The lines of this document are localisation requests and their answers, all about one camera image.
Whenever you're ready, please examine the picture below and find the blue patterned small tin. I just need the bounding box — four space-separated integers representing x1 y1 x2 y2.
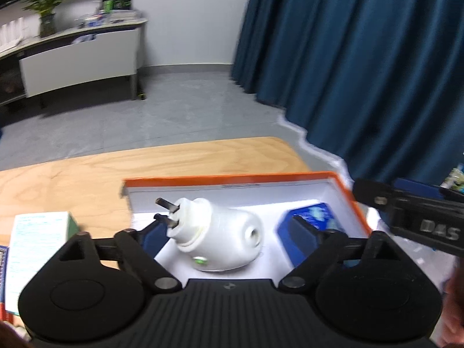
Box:
277 203 346 267

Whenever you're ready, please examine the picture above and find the white plug-in mosquito repeller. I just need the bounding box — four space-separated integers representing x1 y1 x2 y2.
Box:
156 198 264 273

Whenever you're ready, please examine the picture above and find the white teal bandage box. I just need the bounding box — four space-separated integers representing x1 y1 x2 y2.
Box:
5 211 79 315

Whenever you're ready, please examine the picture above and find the right hand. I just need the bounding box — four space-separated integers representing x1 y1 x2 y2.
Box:
439 258 463 347

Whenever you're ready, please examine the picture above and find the blue plastic crate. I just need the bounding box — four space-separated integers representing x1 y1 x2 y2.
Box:
392 164 464 204

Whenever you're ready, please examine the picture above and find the orange white shallow box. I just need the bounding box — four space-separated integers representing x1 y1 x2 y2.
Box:
122 172 371 284

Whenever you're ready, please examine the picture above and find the wooden coffee table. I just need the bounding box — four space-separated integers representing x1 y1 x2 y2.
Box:
1 137 309 245

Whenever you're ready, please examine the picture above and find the dark blue curtain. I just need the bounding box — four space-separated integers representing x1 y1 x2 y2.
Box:
231 0 463 185

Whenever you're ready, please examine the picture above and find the white tv console cabinet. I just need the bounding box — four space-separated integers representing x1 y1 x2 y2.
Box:
1 18 147 106

